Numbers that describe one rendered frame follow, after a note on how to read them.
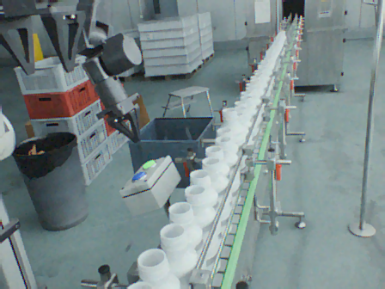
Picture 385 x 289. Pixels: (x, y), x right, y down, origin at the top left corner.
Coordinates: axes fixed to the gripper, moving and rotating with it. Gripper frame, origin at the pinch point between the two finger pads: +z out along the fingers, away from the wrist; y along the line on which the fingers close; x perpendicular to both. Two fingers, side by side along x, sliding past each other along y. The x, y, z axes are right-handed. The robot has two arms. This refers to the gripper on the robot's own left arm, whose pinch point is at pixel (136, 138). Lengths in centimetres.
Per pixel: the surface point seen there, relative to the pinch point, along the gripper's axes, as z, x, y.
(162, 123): 13, 37, 87
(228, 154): 11.8, -17.6, 3.0
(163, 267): 9.9, -18.0, -36.9
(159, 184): 10.3, -3.2, -5.6
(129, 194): 9.2, 2.5, -9.2
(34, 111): -24, 189, 177
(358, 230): 132, -24, 140
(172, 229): 9.2, -16.6, -29.1
